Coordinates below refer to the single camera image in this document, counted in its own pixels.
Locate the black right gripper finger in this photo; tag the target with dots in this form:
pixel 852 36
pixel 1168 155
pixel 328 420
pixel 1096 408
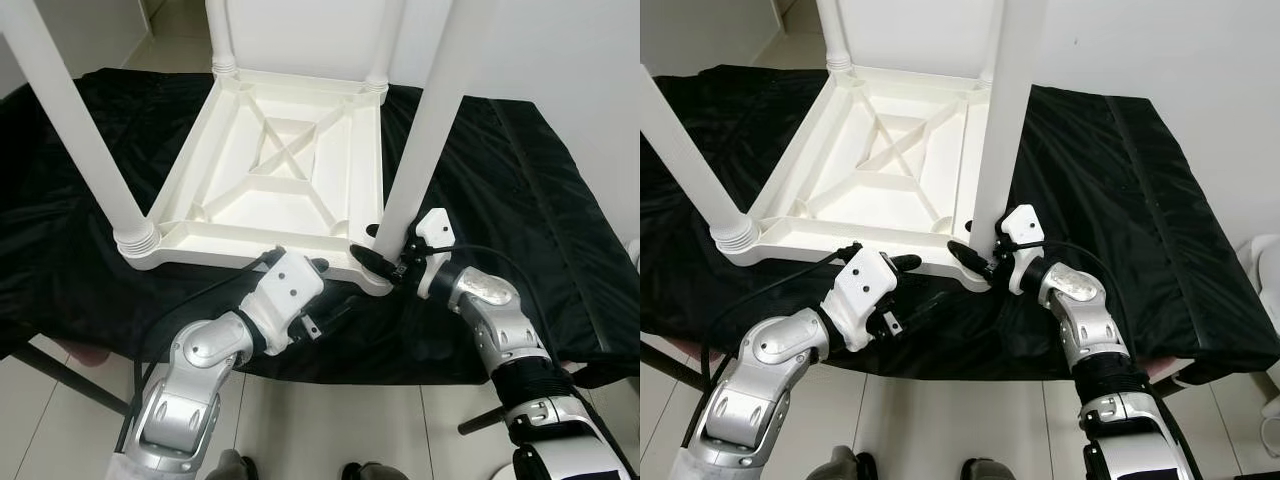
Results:
pixel 970 260
pixel 375 265

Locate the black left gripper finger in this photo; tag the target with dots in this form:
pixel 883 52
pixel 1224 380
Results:
pixel 318 265
pixel 906 262
pixel 340 310
pixel 922 308

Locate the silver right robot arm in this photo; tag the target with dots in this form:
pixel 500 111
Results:
pixel 1095 330
pixel 510 330

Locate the black cloth table cover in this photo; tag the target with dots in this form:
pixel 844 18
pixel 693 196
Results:
pixel 540 200
pixel 1150 200

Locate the grey left robot foot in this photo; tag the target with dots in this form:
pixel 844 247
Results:
pixel 845 465
pixel 232 467

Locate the grey robot foot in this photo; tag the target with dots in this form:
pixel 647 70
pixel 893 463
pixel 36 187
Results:
pixel 375 472
pixel 990 470
pixel 845 465
pixel 232 467

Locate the grey right robot foot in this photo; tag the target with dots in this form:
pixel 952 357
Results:
pixel 990 470
pixel 375 472

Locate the black metal table leg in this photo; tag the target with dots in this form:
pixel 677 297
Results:
pixel 672 368
pixel 485 418
pixel 70 378

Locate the white rounded plastic object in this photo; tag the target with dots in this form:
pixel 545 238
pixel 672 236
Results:
pixel 1262 300
pixel 634 256

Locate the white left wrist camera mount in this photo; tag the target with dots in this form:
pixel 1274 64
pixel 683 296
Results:
pixel 290 285
pixel 865 280

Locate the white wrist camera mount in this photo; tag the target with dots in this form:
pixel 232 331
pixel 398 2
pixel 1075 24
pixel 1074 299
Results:
pixel 1022 225
pixel 290 285
pixel 435 228
pixel 865 280

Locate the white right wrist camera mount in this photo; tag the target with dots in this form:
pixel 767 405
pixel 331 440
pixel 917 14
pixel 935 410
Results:
pixel 435 228
pixel 1022 225

